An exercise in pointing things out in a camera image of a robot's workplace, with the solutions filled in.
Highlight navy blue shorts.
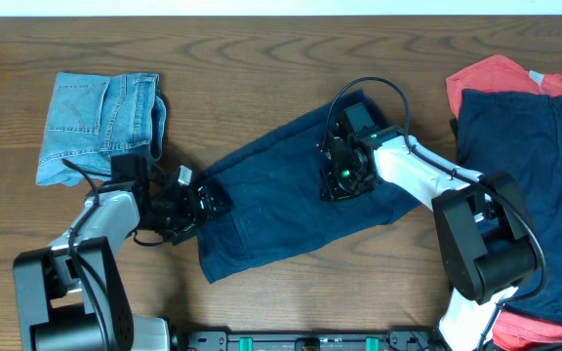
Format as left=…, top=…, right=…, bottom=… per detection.
left=197, top=91, right=420, bottom=283

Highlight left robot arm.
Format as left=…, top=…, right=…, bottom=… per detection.
left=13, top=162, right=232, bottom=350

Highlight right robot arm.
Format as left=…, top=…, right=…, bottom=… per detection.
left=322, top=126, right=545, bottom=350

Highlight folded light blue jeans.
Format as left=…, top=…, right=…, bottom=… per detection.
left=36, top=72, right=167, bottom=186

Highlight navy shorts in pile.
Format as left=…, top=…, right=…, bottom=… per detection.
left=457, top=90, right=562, bottom=324

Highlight red t-shirt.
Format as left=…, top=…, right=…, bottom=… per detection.
left=446, top=55, right=562, bottom=350

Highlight right black cable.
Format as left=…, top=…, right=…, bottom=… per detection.
left=320, top=76, right=548, bottom=351

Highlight black cable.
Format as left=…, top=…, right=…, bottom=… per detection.
left=320, top=76, right=548, bottom=351
left=60, top=158, right=165, bottom=351

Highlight left black cable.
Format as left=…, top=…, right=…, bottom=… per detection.
left=60, top=158, right=165, bottom=351

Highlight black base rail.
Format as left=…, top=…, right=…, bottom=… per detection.
left=169, top=329, right=450, bottom=351

